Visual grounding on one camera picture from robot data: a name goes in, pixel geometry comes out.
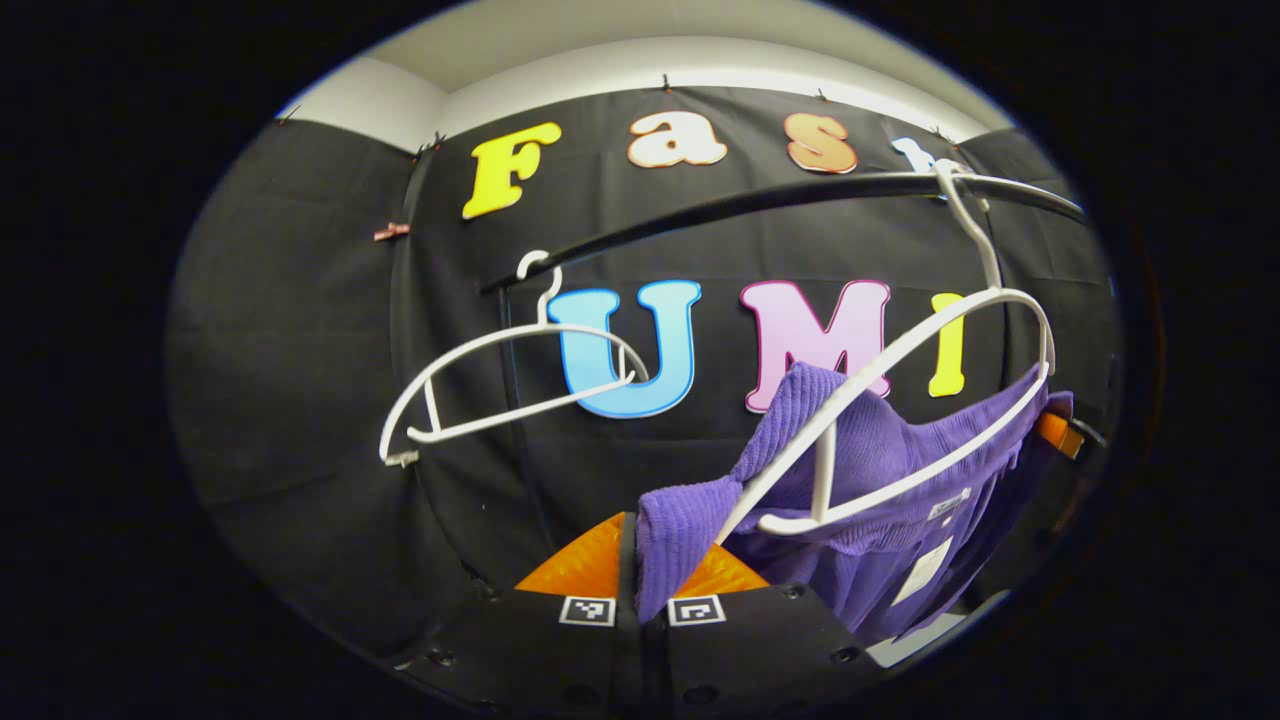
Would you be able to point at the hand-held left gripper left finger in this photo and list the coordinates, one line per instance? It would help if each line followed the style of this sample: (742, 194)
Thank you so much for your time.
(540, 650)

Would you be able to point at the pink clip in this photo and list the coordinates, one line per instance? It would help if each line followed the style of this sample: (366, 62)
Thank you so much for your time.
(392, 231)

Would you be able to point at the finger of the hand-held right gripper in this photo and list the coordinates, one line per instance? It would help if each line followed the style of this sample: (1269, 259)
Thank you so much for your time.
(1058, 435)

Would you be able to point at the black clothes rack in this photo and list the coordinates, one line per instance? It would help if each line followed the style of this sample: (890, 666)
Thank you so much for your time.
(760, 200)

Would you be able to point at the white clothes hanger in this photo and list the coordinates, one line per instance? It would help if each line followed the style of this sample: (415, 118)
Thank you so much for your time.
(900, 350)
(500, 345)

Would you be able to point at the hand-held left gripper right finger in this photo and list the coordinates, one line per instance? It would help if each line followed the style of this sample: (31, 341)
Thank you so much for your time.
(760, 650)

